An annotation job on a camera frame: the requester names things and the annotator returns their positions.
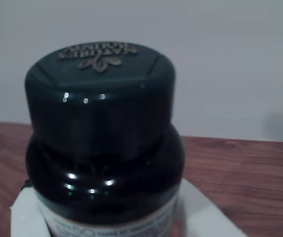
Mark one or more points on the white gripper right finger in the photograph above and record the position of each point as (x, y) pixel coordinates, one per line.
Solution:
(205, 217)

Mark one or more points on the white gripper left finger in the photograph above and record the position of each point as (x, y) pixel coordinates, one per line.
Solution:
(25, 214)

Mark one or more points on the green pill bottle white label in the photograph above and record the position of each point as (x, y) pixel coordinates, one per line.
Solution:
(102, 138)

